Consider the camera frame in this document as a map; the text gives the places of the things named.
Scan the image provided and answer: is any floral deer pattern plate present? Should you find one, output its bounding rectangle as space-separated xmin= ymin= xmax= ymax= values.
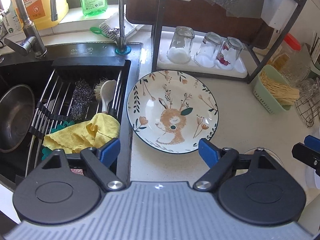
xmin=127 ymin=70 xmax=219 ymax=154

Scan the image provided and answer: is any black kitchen sink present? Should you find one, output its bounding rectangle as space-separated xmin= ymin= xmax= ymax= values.
xmin=1 ymin=42 xmax=143 ymax=191

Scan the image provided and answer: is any tall steel kitchen faucet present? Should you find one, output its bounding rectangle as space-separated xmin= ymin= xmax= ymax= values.
xmin=4 ymin=0 xmax=47 ymax=58

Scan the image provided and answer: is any yellow dish cloth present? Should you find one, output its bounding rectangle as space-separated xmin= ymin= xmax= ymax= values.
xmin=43 ymin=113 xmax=120 ymax=154

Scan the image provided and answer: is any green basket of sticks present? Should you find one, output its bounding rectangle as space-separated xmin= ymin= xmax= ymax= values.
xmin=253 ymin=65 xmax=300 ymax=114

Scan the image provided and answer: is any steel wool scrubber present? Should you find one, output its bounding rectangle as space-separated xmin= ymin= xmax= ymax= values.
xmin=70 ymin=79 xmax=94 ymax=122

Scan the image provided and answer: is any white dish brush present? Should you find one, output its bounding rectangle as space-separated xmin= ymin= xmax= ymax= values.
xmin=94 ymin=79 xmax=117 ymax=113

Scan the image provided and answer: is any green utensil holder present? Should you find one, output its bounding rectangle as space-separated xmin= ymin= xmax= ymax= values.
xmin=304 ymin=31 xmax=319 ymax=76

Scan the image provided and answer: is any black sink drying rack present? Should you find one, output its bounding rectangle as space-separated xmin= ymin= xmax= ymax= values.
xmin=25 ymin=56 xmax=130 ymax=174

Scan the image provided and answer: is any glass jar with red lid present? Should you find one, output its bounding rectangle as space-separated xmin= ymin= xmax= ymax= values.
xmin=267 ymin=33 xmax=302 ymax=71

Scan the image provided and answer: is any black metal dish rack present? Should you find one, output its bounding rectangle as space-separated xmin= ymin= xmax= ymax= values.
xmin=151 ymin=0 xmax=307 ymax=83

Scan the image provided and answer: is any steel pot in sink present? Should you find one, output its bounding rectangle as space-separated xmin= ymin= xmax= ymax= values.
xmin=1 ymin=84 xmax=35 ymax=153

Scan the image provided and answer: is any clear drinking glass middle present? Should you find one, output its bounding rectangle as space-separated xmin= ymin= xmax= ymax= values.
xmin=194 ymin=32 xmax=222 ymax=68

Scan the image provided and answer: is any clear drinking glass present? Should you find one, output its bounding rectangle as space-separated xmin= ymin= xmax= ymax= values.
xmin=167 ymin=26 xmax=195 ymax=64
xmin=194 ymin=32 xmax=222 ymax=68
xmin=216 ymin=37 xmax=244 ymax=70

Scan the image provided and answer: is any clear drinking glass right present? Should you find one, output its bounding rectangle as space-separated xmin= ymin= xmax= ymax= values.
xmin=216 ymin=37 xmax=244 ymax=70

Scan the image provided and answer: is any clear drinking glass left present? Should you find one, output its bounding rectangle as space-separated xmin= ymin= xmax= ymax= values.
xmin=167 ymin=26 xmax=195 ymax=64

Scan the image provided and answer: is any white drip tray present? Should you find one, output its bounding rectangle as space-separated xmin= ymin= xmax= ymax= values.
xmin=157 ymin=31 xmax=249 ymax=79

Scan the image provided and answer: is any brown wooden cutting board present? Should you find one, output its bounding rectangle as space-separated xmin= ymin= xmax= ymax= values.
xmin=126 ymin=0 xmax=274 ymax=49

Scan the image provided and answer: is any yellow detergent jug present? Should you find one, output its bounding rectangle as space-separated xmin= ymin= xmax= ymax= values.
xmin=23 ymin=0 xmax=69 ymax=30

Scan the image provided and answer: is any wire cup holder rack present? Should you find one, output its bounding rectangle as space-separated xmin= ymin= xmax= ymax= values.
xmin=295 ymin=77 xmax=319 ymax=128

